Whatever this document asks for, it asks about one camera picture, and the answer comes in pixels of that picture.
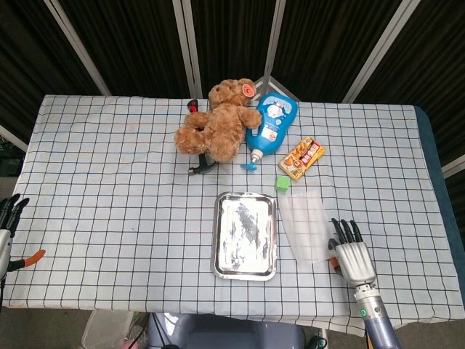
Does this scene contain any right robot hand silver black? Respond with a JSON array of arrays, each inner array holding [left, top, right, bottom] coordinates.
[[327, 217, 378, 289]]

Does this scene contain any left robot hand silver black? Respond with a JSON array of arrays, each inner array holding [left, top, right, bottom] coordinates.
[[0, 193, 47, 272]]

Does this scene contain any white paper sheet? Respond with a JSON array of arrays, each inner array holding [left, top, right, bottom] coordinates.
[[277, 191, 328, 269]]

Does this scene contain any grey robot base body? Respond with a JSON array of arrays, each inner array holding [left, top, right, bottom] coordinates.
[[146, 313, 307, 349]]

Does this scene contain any silver metal tray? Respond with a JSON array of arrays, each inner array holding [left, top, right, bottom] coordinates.
[[210, 190, 280, 282]]

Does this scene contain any white black grid tablecloth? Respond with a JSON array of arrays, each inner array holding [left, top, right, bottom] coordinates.
[[0, 95, 465, 338]]

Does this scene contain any yellow orange snack packet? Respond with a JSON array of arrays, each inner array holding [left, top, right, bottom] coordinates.
[[278, 136, 326, 183]]

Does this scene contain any blue table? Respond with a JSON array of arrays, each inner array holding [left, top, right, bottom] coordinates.
[[413, 105, 465, 292]]

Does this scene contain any clear plastic bin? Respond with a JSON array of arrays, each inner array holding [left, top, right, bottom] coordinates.
[[81, 309, 147, 349]]

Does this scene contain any blue plastic squeeze bottle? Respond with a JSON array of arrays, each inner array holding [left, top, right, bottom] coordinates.
[[240, 92, 299, 172]]

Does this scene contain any black claw hammer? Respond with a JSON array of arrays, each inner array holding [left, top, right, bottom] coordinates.
[[186, 98, 219, 175]]

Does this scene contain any brown teddy bear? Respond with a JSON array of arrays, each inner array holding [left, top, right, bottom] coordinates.
[[174, 78, 263, 164]]

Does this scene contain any dark folding screen white frame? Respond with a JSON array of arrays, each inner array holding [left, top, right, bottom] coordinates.
[[0, 0, 465, 179]]

